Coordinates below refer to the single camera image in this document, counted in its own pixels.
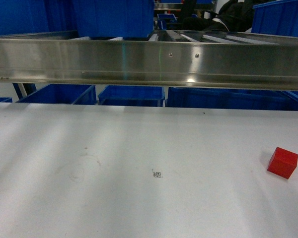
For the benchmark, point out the small blue bin background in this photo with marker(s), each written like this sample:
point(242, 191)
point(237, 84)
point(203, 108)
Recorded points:
point(165, 19)

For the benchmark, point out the blue bin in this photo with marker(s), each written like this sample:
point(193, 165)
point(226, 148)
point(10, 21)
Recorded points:
point(141, 96)
point(232, 99)
point(278, 17)
point(35, 16)
point(71, 94)

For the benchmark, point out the blue bin lower right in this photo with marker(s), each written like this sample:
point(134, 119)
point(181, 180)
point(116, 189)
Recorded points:
point(232, 99)

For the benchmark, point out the red magnetic block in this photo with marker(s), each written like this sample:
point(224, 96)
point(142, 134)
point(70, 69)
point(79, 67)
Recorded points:
point(283, 163)

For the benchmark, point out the blue bin lower middle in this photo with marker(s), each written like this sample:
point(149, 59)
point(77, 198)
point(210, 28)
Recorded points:
point(141, 96)

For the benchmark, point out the blue bin lower left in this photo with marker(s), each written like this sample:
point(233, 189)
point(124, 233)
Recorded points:
point(71, 94)

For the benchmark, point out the large blue bin upper shelf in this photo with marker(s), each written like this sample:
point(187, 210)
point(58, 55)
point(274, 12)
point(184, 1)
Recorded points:
point(114, 18)

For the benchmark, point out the blue bin upper right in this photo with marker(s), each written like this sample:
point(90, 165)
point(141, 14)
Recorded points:
point(278, 17)

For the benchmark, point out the small QR code sticker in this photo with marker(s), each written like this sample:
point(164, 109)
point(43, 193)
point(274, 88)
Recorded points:
point(157, 173)

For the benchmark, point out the stainless steel shelf rail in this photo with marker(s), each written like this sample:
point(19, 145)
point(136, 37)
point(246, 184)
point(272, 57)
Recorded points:
point(231, 60)

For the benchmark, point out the blue bin upper left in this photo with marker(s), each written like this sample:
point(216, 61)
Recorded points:
point(35, 16)

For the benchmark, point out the person in black clothes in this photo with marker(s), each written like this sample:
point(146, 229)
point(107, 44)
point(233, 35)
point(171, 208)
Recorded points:
point(234, 16)

